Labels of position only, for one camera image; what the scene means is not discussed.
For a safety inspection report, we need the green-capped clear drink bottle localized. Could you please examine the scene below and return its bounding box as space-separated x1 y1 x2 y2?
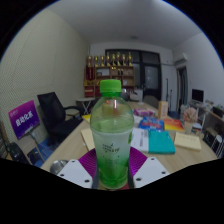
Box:
89 79 135 190

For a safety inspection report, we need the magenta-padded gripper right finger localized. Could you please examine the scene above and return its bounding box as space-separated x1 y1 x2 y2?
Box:
128 146 171 189

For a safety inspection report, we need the wooden shelf unit with trophies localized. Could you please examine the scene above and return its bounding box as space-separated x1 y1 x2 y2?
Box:
83 51 136 98

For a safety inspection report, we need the pale yellow book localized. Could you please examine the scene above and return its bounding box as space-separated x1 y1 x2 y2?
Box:
173 131 203 152

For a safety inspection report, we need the orange book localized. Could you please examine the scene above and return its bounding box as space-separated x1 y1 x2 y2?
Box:
163 118 185 132

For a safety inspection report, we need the upright tan carton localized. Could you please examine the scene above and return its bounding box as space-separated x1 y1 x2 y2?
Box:
157 100 169 119

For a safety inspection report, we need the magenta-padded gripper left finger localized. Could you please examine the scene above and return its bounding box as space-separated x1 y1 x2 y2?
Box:
56 148 100 189

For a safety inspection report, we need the white book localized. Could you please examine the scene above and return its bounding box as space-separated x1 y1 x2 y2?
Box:
130 127 150 153

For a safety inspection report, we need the stainless steel cup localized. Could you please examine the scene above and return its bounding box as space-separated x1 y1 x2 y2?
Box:
49 159 70 176

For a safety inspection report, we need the purple sign board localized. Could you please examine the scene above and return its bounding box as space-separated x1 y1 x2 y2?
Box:
8 99 41 140

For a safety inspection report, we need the white wall air conditioner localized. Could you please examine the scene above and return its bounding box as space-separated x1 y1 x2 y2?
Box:
173 51 189 65

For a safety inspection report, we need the beige chair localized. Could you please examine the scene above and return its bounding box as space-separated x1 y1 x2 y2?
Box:
143 95 159 109

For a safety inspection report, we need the black office chair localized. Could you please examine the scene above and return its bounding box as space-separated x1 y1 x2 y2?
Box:
37 91 84 144

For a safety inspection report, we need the pink flat box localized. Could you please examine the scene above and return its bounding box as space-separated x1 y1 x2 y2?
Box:
133 107 156 118

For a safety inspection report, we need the small white folding table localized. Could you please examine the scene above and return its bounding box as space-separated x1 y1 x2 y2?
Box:
75 97 96 114

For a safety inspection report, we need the beige book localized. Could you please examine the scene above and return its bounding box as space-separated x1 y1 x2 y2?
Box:
80 127 97 152

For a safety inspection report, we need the computer monitor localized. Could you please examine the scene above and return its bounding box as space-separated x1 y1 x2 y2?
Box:
191 88 205 104

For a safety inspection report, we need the teal book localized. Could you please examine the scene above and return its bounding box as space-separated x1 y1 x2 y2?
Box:
147 129 176 155

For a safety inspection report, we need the white round stool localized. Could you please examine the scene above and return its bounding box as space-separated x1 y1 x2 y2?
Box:
210 134 224 158

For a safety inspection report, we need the pink plush toy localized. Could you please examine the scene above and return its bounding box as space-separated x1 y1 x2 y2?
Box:
183 106 199 134

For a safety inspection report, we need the black backpack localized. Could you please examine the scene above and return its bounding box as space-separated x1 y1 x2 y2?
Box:
5 141 33 166

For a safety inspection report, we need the blue flat box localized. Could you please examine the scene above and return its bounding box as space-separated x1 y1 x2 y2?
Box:
138 116 165 132

